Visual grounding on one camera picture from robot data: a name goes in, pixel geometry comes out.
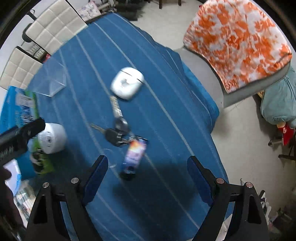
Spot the white leather right sofa seat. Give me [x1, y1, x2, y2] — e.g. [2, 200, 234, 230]
[25, 0, 87, 55]

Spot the white leather sofa seat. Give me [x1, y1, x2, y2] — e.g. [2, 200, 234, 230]
[25, 0, 87, 55]
[1, 46, 43, 90]

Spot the blue cardboard box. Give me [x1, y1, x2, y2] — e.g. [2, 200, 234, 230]
[1, 86, 54, 195]

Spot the colourful rectangular keychain tag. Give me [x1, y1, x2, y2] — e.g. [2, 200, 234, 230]
[120, 136, 149, 180]

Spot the white tape roll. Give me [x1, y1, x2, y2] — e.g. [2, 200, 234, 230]
[38, 123, 67, 154]

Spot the white leather left sofa seat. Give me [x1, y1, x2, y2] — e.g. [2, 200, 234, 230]
[1, 46, 43, 90]

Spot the clear acrylic box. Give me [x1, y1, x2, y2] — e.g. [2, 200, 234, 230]
[27, 57, 66, 97]

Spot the silver metal keychain strip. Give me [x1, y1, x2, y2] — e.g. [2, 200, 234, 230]
[110, 95, 122, 118]

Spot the white earbuds case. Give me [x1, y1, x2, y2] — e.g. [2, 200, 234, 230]
[110, 67, 144, 100]

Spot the blue striped tablecloth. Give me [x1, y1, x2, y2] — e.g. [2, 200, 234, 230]
[30, 14, 227, 240]

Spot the orange white floral cloth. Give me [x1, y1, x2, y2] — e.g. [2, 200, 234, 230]
[183, 1, 292, 93]

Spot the black car key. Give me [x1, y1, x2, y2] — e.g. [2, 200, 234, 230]
[90, 117, 134, 147]

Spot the red cloth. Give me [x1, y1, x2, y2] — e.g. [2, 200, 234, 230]
[276, 122, 295, 146]

